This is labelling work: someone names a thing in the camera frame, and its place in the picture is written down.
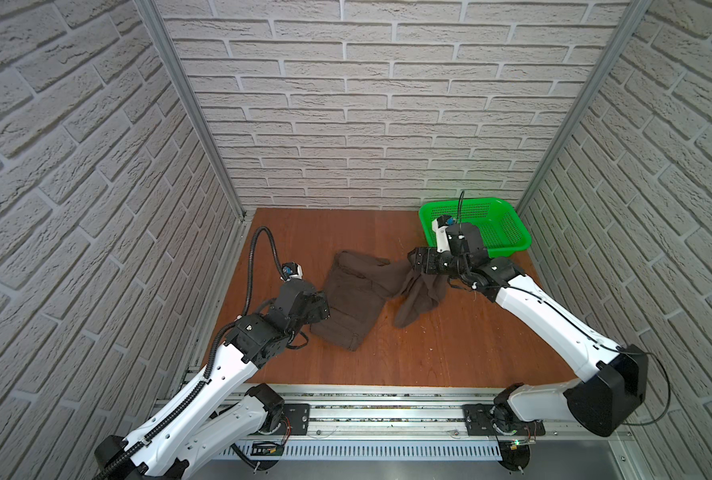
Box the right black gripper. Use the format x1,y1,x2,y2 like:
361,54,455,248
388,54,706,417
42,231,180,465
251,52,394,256
409,246,472,285

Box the brown trousers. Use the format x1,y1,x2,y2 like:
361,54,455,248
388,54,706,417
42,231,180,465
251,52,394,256
310,250,449,351

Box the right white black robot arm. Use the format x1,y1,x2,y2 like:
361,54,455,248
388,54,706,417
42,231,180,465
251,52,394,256
408,215,649,437

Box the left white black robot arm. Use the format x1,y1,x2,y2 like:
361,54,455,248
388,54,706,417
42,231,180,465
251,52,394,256
95,278,330,479

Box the green plastic basket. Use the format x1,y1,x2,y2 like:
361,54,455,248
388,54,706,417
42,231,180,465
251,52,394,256
418,197,532,258

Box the small black electronics box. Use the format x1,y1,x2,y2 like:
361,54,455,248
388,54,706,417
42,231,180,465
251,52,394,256
251,441,286,457

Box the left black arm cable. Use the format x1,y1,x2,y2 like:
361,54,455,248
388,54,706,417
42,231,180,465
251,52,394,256
241,226,286,319

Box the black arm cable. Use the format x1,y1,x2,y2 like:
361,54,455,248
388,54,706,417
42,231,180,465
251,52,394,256
241,226,286,319
499,281,672,427

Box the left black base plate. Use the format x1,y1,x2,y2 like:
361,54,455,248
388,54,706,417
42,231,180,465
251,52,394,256
245,403,311,440

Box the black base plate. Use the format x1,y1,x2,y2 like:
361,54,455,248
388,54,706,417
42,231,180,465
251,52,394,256
245,403,311,440
462,403,546,438

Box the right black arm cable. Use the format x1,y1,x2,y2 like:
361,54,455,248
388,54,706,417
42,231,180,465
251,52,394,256
499,281,672,427

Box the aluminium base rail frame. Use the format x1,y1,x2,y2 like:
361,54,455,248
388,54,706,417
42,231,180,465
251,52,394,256
124,383,651,480

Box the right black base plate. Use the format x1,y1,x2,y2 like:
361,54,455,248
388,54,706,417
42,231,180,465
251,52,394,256
462,403,546,438

